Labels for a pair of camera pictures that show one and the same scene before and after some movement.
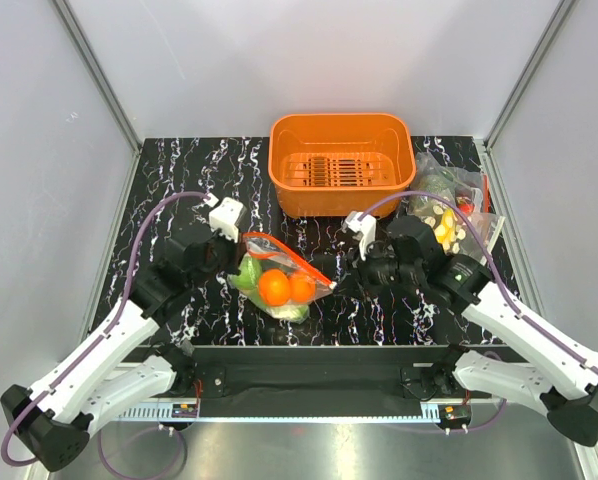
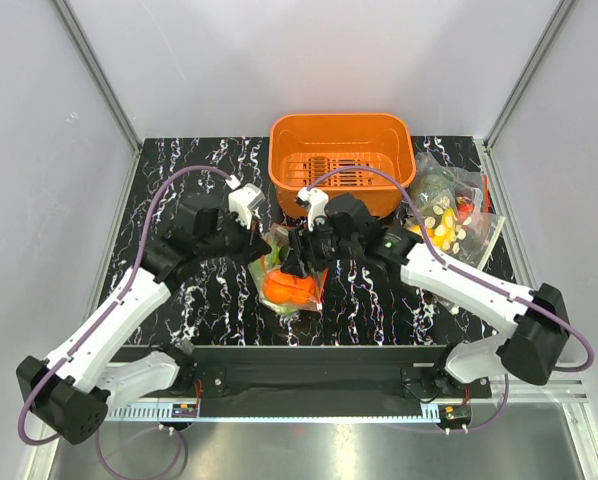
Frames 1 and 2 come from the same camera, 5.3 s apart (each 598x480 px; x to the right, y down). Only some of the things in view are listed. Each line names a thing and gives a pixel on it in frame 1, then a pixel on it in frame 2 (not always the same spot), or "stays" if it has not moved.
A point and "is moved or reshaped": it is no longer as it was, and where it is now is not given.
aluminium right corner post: x=529 y=70 stays
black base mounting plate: x=394 y=374 stays
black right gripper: x=357 y=273 → x=303 y=250
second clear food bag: x=444 y=222 stays
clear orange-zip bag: x=276 y=279 is moved or reshaped
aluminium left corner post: x=99 y=74 stays
